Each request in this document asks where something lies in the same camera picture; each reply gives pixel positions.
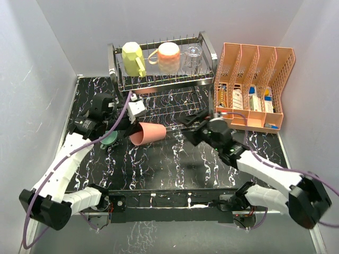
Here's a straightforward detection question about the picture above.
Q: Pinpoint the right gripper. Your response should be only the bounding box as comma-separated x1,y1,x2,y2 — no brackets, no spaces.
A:
176,110,221,153

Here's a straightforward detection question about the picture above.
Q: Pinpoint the pink plastic cup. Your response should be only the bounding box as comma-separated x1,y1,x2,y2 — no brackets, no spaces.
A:
130,122,166,146

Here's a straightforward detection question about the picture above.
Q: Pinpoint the green ceramic cup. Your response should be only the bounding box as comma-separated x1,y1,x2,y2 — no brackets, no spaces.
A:
100,131,118,150

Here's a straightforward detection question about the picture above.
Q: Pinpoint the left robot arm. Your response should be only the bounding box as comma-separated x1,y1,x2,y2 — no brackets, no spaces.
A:
19,92,146,230

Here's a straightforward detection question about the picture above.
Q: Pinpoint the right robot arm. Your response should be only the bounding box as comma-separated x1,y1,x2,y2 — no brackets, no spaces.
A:
177,110,332,229

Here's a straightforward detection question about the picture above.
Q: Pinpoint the metal two-tier dish rack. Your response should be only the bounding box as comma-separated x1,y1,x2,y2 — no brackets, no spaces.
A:
108,32,217,131

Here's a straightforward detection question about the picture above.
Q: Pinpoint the yellow patterned box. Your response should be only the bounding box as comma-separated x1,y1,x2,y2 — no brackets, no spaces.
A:
217,84,227,107

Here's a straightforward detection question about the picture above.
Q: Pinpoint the white red box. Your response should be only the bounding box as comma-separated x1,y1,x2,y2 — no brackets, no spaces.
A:
232,89,243,110

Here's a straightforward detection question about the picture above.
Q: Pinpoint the clear glass cup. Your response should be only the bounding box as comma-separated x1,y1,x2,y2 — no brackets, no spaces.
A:
181,45,202,76

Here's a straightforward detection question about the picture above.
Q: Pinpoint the yellow-green faceted mug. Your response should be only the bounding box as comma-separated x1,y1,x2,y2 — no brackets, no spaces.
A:
122,42,146,78

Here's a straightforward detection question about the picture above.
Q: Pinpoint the white green box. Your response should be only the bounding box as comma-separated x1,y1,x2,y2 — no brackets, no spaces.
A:
249,95,262,112

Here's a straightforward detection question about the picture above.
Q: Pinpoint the pink and cream mug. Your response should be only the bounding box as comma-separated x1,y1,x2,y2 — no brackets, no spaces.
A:
148,42,180,75

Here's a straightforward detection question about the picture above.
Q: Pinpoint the orange plastic file organizer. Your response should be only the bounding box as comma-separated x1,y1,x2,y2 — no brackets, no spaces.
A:
213,42,296,134

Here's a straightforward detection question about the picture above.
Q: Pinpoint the blue small item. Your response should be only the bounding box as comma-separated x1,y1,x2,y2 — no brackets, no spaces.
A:
264,123,278,130

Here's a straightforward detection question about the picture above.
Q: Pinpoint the blue white box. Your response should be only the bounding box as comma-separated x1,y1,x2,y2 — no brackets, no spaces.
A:
264,87,274,113

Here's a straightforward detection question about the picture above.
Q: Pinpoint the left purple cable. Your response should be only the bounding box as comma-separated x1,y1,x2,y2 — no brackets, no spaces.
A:
22,91,133,249

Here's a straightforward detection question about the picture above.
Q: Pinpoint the purple cable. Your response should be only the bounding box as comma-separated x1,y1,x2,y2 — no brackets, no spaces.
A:
22,91,133,249
222,112,339,233

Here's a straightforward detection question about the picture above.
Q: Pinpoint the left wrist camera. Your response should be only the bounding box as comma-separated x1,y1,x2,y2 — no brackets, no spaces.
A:
127,93,146,124

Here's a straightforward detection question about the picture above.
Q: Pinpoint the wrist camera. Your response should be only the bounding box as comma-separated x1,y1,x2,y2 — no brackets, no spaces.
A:
213,112,228,118
127,93,146,124

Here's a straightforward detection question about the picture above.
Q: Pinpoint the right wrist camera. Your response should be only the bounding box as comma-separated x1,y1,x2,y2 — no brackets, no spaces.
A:
213,112,228,118

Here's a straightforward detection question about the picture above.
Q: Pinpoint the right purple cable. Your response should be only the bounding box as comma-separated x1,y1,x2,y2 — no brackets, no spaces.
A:
222,112,339,233

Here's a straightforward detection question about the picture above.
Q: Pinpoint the aluminium frame rail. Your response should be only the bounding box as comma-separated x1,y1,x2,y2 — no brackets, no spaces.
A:
18,192,328,254

